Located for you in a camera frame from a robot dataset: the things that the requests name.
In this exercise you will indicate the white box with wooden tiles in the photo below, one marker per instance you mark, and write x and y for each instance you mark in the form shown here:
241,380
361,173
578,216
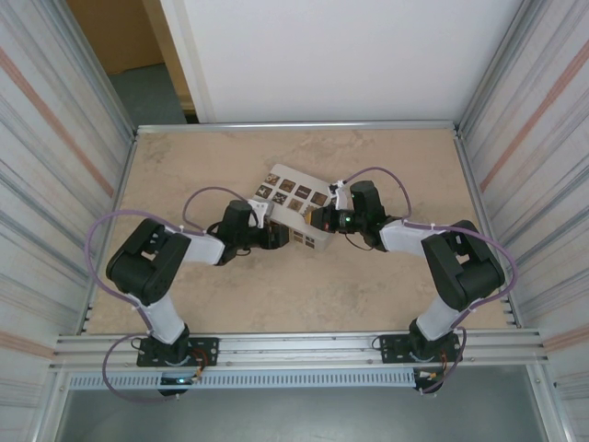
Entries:
294,191

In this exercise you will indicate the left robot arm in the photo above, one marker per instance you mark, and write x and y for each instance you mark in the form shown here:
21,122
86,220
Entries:
142,267

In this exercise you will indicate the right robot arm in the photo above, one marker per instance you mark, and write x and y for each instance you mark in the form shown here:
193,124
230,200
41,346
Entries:
460,271

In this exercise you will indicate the grey metal shelf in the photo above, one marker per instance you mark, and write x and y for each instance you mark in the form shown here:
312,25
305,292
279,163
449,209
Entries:
299,414

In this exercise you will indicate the brown cardboard panel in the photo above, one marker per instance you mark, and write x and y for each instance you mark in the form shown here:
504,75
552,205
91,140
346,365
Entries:
115,32

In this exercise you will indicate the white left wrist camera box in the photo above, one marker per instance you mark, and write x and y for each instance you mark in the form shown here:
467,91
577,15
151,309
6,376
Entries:
261,211

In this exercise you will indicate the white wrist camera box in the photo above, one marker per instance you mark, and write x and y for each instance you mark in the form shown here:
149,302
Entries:
261,211
339,195

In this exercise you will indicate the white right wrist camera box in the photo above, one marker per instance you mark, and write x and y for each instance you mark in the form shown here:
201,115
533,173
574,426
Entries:
339,195

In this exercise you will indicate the aluminium table edge frame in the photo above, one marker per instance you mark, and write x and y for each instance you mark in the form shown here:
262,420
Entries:
294,125

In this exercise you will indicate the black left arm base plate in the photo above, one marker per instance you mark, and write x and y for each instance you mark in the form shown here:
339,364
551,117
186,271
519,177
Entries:
207,345

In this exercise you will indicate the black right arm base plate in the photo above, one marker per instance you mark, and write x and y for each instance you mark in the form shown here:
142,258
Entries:
391,345

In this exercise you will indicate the aluminium mounting rail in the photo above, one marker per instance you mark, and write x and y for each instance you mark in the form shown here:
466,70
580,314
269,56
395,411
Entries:
299,350

